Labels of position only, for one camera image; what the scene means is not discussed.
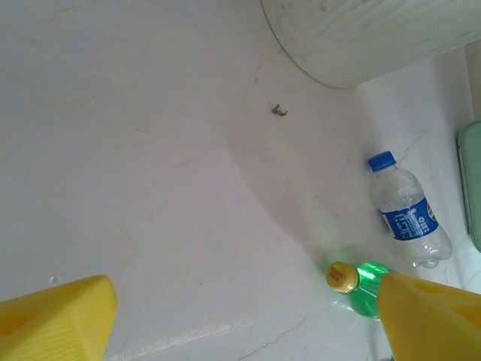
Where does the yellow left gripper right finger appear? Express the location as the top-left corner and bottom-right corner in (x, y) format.
(377, 272), (481, 361)

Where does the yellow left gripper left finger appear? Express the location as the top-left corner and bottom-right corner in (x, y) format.
(0, 275), (118, 361)

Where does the cream plastic bin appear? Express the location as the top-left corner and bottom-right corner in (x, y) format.
(260, 0), (481, 89)

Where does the green soda bottle yellow cap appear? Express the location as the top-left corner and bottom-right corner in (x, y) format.
(325, 261), (395, 320)

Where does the Pepsi label water bottle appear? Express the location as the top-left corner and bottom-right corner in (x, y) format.
(368, 150), (454, 268)

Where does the mint green case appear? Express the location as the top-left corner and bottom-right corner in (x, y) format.
(457, 119), (481, 253)

